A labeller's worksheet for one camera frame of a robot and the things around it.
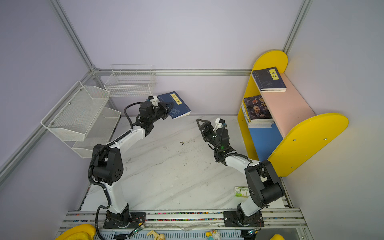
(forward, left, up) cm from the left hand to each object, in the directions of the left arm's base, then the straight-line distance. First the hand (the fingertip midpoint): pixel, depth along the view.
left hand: (174, 102), depth 86 cm
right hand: (-12, -13, -5) cm, 19 cm away
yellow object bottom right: (-62, -50, -27) cm, 84 cm away
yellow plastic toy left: (-60, +39, -27) cm, 77 cm away
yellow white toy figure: (-61, -22, -27) cm, 70 cm away
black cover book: (-4, -58, -11) cm, 59 cm away
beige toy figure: (-61, +5, -29) cm, 68 cm away
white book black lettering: (-5, -50, -13) cm, 52 cm away
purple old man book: (+2, -52, -7) cm, 53 cm away
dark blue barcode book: (-2, -3, -3) cm, 5 cm away
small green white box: (-42, -37, -25) cm, 62 cm away
